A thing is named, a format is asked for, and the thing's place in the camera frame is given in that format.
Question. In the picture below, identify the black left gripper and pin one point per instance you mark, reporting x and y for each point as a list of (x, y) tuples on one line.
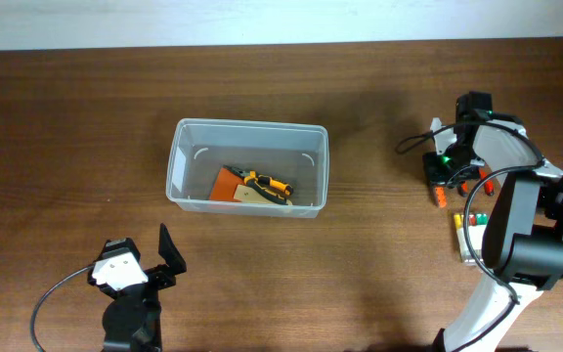
[(165, 277)]

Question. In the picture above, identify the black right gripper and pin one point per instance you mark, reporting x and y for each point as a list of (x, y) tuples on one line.
[(437, 177)]

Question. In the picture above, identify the orange bit holder strip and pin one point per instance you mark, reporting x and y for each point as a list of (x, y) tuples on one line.
[(439, 195)]

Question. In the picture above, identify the red black side cutters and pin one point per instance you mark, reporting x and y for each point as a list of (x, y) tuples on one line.
[(476, 174)]

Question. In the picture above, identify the clear screwdriver set pack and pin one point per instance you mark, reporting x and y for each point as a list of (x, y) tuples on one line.
[(477, 223)]

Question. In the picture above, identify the orange scraper wooden handle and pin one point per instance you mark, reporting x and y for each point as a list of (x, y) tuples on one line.
[(225, 188)]

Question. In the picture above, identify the orange black combination pliers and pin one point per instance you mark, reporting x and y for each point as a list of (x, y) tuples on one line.
[(271, 189)]

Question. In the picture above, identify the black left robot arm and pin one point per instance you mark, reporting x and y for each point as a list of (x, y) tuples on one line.
[(132, 320)]

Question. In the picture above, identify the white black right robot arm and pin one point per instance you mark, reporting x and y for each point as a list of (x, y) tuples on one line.
[(519, 247)]

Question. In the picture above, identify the clear plastic container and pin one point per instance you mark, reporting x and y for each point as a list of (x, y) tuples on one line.
[(296, 154)]

